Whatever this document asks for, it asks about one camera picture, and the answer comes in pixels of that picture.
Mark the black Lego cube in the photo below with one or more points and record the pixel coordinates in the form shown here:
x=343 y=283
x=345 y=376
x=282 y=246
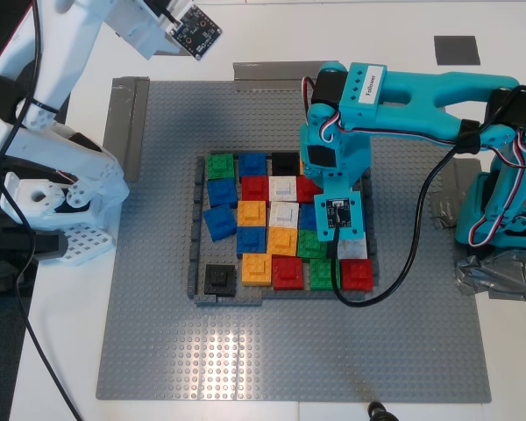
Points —
x=286 y=163
x=219 y=280

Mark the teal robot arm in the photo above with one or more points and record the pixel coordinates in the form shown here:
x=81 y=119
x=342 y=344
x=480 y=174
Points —
x=421 y=87

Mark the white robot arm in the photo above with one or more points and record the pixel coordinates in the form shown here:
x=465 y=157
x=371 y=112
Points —
x=83 y=166

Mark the red Lego cube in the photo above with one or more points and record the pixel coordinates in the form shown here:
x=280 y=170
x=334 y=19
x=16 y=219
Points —
x=287 y=273
x=307 y=190
x=254 y=188
x=357 y=274

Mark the blue Lego cube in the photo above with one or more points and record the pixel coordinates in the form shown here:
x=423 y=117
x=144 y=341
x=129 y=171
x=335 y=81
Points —
x=222 y=193
x=219 y=222
x=307 y=217
x=252 y=165
x=250 y=240

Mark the white Lego cube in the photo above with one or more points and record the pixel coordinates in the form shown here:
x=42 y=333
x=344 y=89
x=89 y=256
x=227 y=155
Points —
x=284 y=215
x=355 y=249
x=284 y=188

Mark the green Lego cube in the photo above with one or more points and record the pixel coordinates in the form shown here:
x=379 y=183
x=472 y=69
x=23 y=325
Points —
x=309 y=245
x=322 y=274
x=220 y=166

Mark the wrinkled grey tape strips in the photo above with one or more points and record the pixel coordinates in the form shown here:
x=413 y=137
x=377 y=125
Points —
x=447 y=210

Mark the wide grey tape strip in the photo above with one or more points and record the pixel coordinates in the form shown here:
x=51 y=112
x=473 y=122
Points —
x=272 y=75

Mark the square grey tape patch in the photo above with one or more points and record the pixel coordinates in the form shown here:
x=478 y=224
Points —
x=457 y=50

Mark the crumpled silver tape wad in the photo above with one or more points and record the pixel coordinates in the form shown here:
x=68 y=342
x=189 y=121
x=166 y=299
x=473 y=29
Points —
x=499 y=276

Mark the grey Lego baseplate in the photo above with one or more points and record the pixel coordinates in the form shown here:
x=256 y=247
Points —
x=289 y=351

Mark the black table clamp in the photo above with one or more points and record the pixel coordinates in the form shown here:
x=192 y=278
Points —
x=9 y=241

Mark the black clamp knob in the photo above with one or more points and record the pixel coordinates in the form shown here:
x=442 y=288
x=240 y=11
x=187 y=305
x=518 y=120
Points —
x=379 y=412

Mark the camera board in teal mount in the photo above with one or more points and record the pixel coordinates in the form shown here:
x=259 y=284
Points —
x=337 y=212

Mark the camera board in white mount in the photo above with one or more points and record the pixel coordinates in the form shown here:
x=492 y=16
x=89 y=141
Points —
x=197 y=28

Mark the grey Lego brick frame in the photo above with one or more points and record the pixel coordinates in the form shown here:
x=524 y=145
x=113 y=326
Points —
x=228 y=300

